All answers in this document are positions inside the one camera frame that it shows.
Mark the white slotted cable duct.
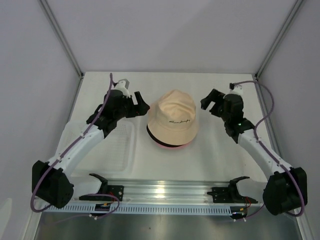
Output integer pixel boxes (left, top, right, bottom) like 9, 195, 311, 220
46, 202, 246, 216

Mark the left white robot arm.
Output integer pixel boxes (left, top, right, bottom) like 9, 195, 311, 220
30, 90, 150, 212

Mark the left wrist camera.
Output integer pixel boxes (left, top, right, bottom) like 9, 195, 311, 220
113, 79, 131, 98

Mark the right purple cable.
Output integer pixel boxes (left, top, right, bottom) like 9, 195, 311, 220
236, 80, 308, 217

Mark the black hat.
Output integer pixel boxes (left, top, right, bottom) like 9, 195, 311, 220
146, 125, 194, 147

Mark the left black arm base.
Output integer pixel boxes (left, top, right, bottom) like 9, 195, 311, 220
79, 173, 125, 202

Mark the right aluminium frame post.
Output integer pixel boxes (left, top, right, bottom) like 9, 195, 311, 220
254, 0, 307, 81

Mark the aluminium mounting rail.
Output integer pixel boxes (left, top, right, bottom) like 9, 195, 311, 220
72, 178, 266, 207

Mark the beige hat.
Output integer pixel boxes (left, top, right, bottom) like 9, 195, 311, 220
147, 89, 199, 139

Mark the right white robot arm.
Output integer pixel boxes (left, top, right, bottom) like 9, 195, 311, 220
200, 88, 308, 217

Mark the aluminium frame post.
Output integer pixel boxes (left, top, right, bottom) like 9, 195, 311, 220
254, 0, 307, 81
37, 0, 84, 78

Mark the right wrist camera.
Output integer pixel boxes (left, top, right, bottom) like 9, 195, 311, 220
229, 83, 244, 96

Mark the left aluminium frame post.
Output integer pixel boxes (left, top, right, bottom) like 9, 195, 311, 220
37, 0, 84, 78

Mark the pink bucket hat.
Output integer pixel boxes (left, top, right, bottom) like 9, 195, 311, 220
155, 142, 191, 150

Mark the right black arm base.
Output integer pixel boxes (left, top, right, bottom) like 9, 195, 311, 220
206, 176, 258, 204

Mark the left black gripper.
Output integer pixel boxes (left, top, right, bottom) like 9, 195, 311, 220
114, 91, 149, 121

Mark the white plastic basket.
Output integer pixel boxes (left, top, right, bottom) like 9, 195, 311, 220
61, 121, 137, 173

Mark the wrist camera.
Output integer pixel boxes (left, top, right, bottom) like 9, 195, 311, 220
113, 79, 131, 98
229, 83, 244, 96

